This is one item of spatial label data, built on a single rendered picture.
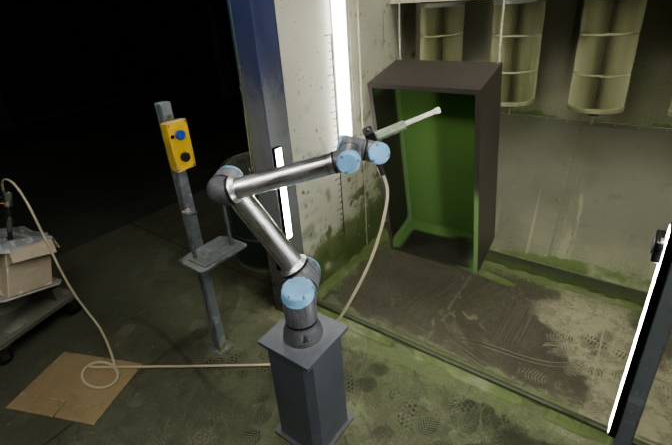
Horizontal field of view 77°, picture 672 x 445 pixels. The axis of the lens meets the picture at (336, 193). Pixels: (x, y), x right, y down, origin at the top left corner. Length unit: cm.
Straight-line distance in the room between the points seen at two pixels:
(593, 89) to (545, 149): 66
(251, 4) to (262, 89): 43
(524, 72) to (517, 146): 65
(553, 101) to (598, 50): 64
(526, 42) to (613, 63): 54
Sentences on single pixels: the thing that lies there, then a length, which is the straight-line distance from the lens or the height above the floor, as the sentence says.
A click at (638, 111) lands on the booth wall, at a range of 364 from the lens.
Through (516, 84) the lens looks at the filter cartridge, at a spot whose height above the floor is 142.
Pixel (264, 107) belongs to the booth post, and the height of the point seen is 152.
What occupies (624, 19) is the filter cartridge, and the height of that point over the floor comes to 183.
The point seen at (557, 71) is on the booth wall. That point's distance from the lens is 364.
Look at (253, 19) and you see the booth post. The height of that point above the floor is 198.
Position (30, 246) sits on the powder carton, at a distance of 353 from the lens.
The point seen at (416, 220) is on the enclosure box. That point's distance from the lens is 318.
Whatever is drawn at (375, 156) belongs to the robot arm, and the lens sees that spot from 173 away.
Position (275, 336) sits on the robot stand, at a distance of 212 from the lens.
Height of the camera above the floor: 207
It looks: 25 degrees down
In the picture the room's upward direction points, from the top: 4 degrees counter-clockwise
